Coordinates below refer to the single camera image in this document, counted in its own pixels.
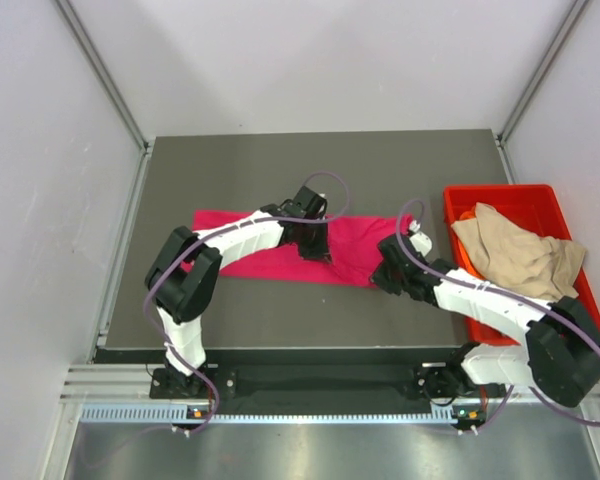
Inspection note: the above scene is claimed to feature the pink t shirt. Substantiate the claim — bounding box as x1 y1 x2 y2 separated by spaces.
220 216 396 288

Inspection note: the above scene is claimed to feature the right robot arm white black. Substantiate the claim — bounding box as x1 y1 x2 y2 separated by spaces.
371 234 600 408

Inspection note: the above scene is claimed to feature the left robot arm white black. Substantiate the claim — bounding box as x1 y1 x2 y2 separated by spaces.
144 186 330 398

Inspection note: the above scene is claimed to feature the orange t shirt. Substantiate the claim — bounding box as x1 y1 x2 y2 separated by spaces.
457 208 483 279

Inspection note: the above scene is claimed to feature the beige t shirt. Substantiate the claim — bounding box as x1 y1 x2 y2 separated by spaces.
451 203 587 301

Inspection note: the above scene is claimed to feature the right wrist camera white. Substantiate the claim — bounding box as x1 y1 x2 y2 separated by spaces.
408 220 433 257

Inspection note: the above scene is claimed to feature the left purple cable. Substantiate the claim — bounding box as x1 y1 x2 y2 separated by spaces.
143 171 351 434

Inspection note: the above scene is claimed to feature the purple cable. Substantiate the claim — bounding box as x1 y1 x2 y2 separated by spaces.
143 171 351 434
395 198 600 436

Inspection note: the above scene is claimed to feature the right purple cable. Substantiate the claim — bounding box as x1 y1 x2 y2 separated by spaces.
395 198 600 436

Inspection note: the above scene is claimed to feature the aluminium frame rail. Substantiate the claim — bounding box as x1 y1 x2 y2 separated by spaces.
59 363 600 401

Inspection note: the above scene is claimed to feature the slotted cable duct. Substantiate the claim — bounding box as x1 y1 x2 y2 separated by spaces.
80 403 484 425

